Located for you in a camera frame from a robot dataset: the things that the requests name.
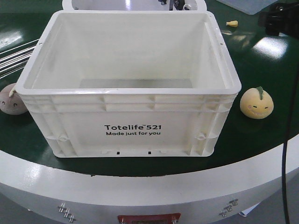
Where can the white outer conveyor rim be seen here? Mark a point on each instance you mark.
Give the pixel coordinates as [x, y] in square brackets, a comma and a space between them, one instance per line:
[199, 197]

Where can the clear plastic storage bin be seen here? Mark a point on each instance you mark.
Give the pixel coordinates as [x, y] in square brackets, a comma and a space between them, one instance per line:
[250, 7]

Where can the small yellow nozzle cap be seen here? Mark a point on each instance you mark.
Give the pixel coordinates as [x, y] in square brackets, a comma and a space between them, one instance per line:
[233, 24]

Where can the steel conveyor rollers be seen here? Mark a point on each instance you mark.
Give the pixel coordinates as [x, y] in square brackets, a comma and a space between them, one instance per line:
[16, 58]

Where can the pink plush toy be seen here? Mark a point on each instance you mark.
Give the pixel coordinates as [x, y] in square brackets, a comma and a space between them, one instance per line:
[10, 101]

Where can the yellow plush toy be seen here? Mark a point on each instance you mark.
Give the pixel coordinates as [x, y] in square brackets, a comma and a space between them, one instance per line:
[256, 103]

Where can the red label plate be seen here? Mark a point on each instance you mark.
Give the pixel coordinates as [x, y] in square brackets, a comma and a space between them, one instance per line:
[171, 218]

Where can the white plastic tote box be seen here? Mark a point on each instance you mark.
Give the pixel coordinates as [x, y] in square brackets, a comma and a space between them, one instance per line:
[130, 83]

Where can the white inner ring guard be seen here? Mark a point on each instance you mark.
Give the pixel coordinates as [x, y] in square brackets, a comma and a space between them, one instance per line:
[134, 5]

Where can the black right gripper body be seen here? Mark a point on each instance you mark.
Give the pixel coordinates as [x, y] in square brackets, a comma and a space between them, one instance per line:
[281, 18]

